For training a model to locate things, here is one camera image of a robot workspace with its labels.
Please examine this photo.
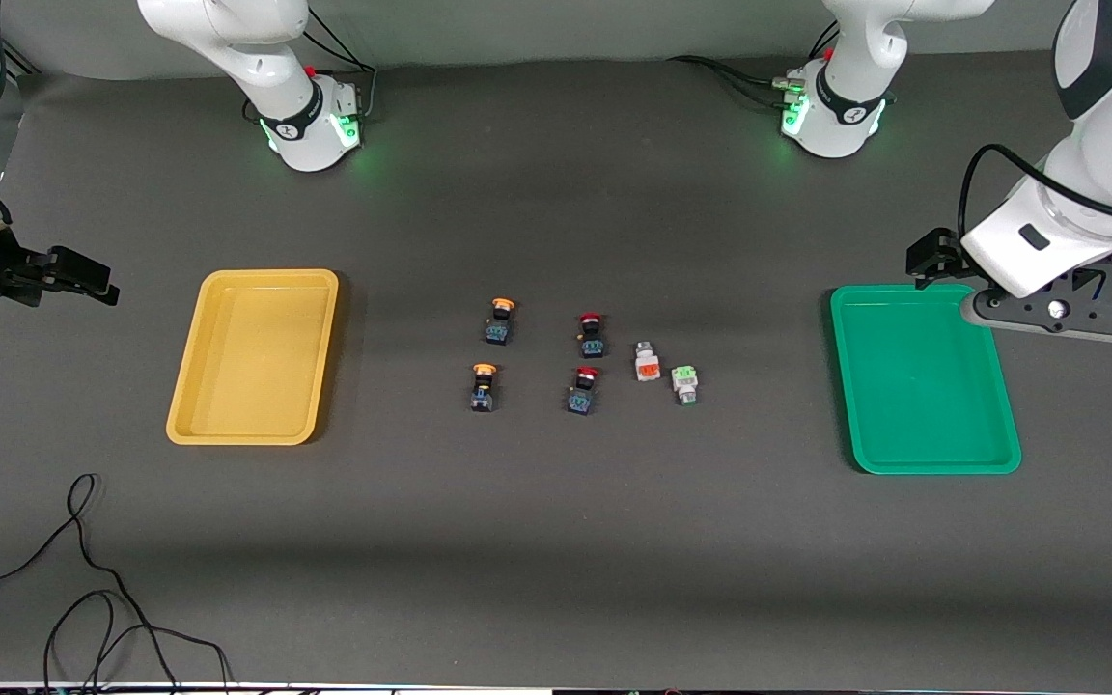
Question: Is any yellow mushroom push button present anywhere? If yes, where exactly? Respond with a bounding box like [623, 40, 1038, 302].
[469, 363, 500, 413]
[486, 297, 517, 347]

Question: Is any green plastic tray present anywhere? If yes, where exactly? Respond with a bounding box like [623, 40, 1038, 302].
[829, 283, 1023, 476]

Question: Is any yellow plastic tray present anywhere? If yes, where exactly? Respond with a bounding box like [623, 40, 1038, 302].
[165, 268, 341, 447]

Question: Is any dark grey table mat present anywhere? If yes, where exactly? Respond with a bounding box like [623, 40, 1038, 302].
[0, 48, 1112, 692]

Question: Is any thin black cable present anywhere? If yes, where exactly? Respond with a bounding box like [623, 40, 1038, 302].
[0, 472, 179, 695]
[42, 590, 232, 695]

